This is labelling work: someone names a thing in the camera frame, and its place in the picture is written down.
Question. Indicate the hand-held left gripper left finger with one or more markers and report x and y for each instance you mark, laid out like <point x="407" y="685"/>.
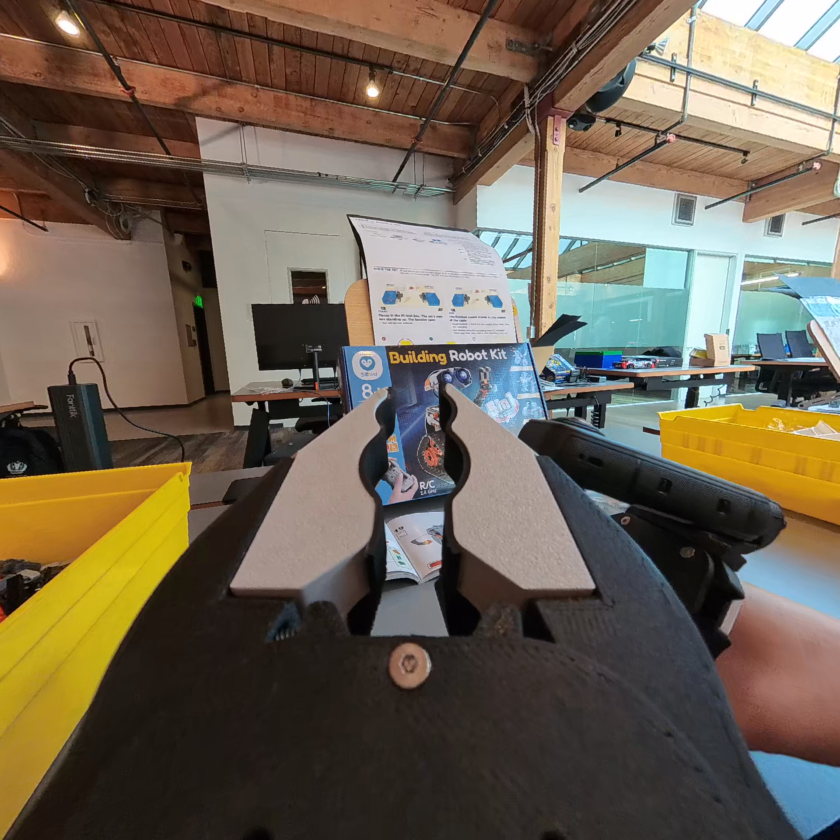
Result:
<point x="308" y="525"/>

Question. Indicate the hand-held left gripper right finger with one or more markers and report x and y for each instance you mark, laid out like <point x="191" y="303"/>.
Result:
<point x="512" y="525"/>

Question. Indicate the person's right forearm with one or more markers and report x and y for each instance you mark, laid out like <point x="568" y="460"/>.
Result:
<point x="787" y="676"/>

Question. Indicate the short wooden office desk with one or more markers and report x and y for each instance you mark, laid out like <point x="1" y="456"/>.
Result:
<point x="590" y="387"/>

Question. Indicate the long wooden office desk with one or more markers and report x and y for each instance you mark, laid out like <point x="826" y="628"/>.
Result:
<point x="689" y="371"/>

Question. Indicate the brown office desk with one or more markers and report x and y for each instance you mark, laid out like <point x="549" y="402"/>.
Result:
<point x="262" y="392"/>

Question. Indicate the grey desk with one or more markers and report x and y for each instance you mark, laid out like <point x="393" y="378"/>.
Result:
<point x="807" y="558"/>

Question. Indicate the yellow plastic bin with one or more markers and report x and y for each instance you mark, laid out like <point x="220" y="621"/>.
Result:
<point x="741" y="453"/>
<point x="98" y="525"/>

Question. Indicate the white instruction booklet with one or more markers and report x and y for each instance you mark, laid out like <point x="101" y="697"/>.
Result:
<point x="410" y="551"/>

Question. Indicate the toy car box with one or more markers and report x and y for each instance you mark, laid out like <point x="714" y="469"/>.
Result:
<point x="640" y="361"/>

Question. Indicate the blue green storage bin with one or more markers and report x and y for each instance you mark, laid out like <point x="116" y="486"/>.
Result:
<point x="597" y="359"/>

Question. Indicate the small cardboard box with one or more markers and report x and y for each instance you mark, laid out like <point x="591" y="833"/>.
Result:
<point x="715" y="348"/>

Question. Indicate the small colourful toy box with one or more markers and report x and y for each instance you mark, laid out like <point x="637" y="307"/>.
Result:
<point x="559" y="369"/>

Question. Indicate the clear plastic bags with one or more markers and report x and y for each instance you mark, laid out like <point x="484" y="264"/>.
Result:
<point x="807" y="428"/>

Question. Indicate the blue robot kit box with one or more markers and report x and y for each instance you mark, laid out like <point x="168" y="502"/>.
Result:
<point x="459" y="358"/>

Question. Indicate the dark office chair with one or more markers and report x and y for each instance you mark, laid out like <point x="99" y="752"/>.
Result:
<point x="799" y="342"/>
<point x="771" y="344"/>

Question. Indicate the cardboard box with black flaps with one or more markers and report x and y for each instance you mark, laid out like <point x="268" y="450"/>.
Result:
<point x="558" y="328"/>

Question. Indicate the black computer monitor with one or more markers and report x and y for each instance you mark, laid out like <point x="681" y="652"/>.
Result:
<point x="295" y="334"/>

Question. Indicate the wooden stand with paper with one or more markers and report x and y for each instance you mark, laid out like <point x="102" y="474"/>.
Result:
<point x="823" y="328"/>

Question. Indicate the printed instruction sheet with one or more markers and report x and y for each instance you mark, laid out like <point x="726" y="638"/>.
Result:
<point x="433" y="282"/>

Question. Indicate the pile of dark building parts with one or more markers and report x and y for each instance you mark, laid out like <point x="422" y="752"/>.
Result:
<point x="26" y="581"/>

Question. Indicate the black backpack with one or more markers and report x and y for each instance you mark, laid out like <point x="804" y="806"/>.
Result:
<point x="26" y="453"/>

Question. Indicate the black round ceiling speaker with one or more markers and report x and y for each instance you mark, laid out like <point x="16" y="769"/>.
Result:
<point x="610" y="88"/>

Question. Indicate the ceiling spot light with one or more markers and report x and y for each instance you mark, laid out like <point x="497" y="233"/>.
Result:
<point x="372" y="85"/>
<point x="65" y="23"/>

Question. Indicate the wooden support post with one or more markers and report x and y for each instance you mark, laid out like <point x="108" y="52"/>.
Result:
<point x="548" y="229"/>

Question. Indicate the wall air vent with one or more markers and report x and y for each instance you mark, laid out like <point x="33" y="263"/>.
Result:
<point x="684" y="208"/>
<point x="774" y="224"/>

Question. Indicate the black dome camera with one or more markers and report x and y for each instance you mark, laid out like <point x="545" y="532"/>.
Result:
<point x="581" y="121"/>

